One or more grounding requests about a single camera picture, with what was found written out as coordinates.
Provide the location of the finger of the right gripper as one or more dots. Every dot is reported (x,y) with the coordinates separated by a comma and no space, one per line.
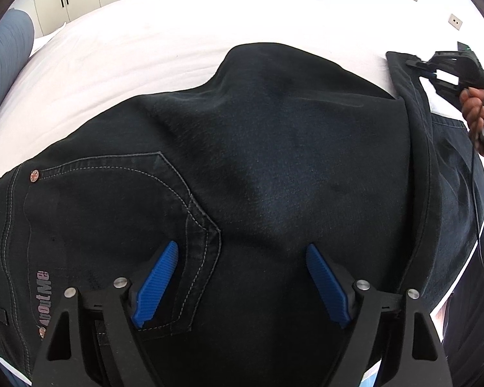
(428,75)
(418,64)

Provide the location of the black denim pants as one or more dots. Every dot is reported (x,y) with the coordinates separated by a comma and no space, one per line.
(280,149)

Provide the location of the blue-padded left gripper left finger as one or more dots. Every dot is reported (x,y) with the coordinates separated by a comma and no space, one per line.
(92,338)

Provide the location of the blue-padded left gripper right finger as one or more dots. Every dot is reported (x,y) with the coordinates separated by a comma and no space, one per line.
(394,330)

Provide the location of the blue rolled duvet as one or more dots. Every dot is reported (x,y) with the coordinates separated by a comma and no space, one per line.
(17,35)

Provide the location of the person's right hand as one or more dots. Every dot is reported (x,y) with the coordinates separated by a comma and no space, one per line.
(472,102)

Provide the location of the white bed with sheet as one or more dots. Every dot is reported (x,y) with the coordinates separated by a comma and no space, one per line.
(137,47)

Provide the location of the lower wall socket plate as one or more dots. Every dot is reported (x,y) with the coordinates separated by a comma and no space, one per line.
(455,22)

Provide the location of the person's dark trouser leg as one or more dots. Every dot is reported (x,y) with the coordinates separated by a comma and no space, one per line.
(463,340)

